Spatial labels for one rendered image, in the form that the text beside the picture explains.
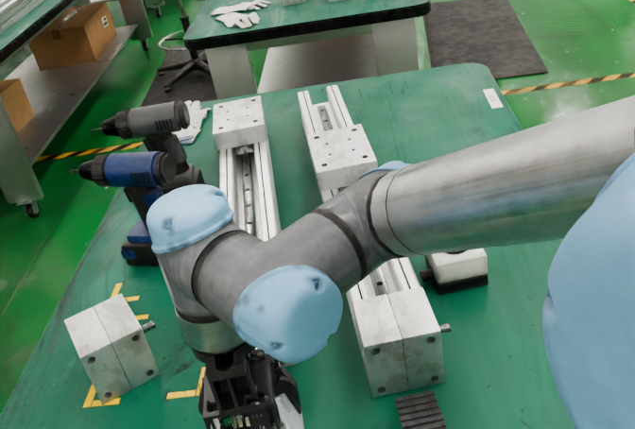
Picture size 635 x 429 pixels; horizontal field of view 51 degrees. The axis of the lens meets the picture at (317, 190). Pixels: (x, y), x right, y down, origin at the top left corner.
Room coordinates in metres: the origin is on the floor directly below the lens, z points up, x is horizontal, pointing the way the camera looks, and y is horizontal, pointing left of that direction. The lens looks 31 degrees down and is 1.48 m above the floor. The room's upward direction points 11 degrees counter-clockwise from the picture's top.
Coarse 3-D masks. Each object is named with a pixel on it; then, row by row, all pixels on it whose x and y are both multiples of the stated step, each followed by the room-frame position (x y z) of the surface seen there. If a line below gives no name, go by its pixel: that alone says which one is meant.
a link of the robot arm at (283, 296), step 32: (320, 224) 0.46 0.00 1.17; (224, 256) 0.44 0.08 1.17; (256, 256) 0.43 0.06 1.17; (288, 256) 0.43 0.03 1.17; (320, 256) 0.43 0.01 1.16; (352, 256) 0.44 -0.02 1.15; (224, 288) 0.42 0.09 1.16; (256, 288) 0.40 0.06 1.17; (288, 288) 0.39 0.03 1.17; (320, 288) 0.39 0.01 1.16; (224, 320) 0.41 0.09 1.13; (256, 320) 0.38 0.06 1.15; (288, 320) 0.37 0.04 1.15; (320, 320) 0.39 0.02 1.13; (288, 352) 0.37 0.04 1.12
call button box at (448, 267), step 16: (432, 256) 0.81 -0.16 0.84; (448, 256) 0.80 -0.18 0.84; (464, 256) 0.80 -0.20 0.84; (480, 256) 0.79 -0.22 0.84; (432, 272) 0.82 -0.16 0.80; (448, 272) 0.79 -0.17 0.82; (464, 272) 0.79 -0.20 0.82; (480, 272) 0.79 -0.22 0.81; (448, 288) 0.79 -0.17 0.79; (464, 288) 0.79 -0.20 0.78
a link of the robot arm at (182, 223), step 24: (192, 192) 0.52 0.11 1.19; (216, 192) 0.51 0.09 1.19; (168, 216) 0.48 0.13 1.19; (192, 216) 0.48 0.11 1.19; (216, 216) 0.48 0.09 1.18; (168, 240) 0.47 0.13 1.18; (192, 240) 0.47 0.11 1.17; (168, 264) 0.47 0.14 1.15; (192, 264) 0.45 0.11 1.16; (168, 288) 0.49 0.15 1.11; (192, 288) 0.51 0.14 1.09; (192, 312) 0.47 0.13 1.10
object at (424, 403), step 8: (424, 392) 0.58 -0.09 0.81; (432, 392) 0.57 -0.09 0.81; (400, 400) 0.57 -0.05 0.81; (408, 400) 0.57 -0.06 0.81; (416, 400) 0.57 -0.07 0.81; (424, 400) 0.56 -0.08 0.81; (432, 400) 0.56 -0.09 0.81; (400, 408) 0.56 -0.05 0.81; (408, 408) 0.56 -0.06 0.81; (416, 408) 0.55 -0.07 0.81; (424, 408) 0.55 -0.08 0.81; (432, 408) 0.55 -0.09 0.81; (400, 416) 0.55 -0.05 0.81; (408, 416) 0.54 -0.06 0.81; (416, 416) 0.54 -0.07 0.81; (424, 416) 0.54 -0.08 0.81; (432, 416) 0.54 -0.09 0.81; (440, 416) 0.54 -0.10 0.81; (408, 424) 0.53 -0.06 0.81; (416, 424) 0.53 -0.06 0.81; (424, 424) 0.53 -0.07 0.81; (432, 424) 0.53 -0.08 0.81; (440, 424) 0.52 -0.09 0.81
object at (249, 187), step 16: (256, 144) 1.26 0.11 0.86; (224, 160) 1.22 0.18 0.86; (240, 160) 1.28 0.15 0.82; (256, 160) 1.19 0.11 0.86; (224, 176) 1.15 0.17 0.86; (240, 176) 1.21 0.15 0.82; (256, 176) 1.13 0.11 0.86; (272, 176) 1.21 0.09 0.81; (224, 192) 1.09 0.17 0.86; (240, 192) 1.14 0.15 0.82; (256, 192) 1.13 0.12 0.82; (272, 192) 1.06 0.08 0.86; (240, 208) 1.08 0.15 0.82; (256, 208) 1.07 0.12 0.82; (272, 208) 1.00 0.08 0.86; (240, 224) 1.03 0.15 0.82; (256, 224) 1.02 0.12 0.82; (272, 224) 0.95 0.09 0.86
